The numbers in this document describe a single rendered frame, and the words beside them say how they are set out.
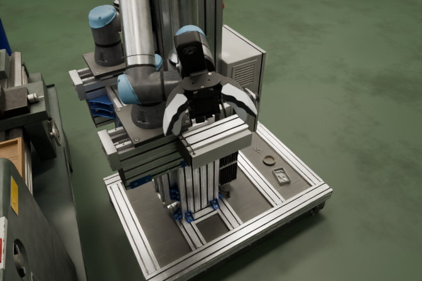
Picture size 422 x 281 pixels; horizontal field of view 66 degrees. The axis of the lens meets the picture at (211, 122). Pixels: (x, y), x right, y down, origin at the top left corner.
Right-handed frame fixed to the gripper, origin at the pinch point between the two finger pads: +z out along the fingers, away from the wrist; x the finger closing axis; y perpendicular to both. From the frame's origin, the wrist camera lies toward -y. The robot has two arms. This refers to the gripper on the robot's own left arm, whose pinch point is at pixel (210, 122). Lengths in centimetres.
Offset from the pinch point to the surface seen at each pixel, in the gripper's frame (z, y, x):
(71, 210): -65, 95, 74
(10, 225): -11, 29, 51
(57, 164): -99, 93, 87
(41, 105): -103, 55, 79
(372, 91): -207, 184, -179
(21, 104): -99, 50, 85
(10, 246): -6, 29, 50
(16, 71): -151, 58, 107
